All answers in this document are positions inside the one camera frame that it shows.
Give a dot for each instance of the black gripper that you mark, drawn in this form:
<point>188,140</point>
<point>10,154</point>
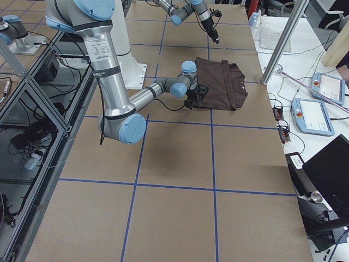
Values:
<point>192,95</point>
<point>209,27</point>

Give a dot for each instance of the brown t-shirt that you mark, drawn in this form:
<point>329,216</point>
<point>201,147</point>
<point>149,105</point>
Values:
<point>225,83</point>

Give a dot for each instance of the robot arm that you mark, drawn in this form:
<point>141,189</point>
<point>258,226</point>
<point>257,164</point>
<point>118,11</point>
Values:
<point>93,22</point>
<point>207,18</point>

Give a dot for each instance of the red cylinder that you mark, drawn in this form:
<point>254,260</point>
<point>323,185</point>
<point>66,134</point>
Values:
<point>253,6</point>

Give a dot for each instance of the orange circuit board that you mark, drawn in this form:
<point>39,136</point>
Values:
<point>278,113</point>
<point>284,133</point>

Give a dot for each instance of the reacher stick with white claw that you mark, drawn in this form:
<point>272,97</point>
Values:
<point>328,100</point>

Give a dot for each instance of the near teach pendant tablet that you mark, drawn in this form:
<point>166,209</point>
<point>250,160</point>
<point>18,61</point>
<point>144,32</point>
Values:
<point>311,117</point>

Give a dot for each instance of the teach pendant tablet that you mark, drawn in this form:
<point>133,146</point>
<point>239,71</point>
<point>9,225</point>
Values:
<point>330,87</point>
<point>311,117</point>

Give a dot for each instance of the far teach pendant tablet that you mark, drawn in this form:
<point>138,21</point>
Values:
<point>330,87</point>

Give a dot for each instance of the black box with white label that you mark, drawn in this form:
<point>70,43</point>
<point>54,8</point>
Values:
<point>300,180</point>

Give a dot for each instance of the black laptop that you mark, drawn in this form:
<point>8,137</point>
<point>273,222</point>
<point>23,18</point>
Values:
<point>328,172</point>

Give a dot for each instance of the aluminium frame post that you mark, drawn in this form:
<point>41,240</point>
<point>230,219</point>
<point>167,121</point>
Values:
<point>290,26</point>

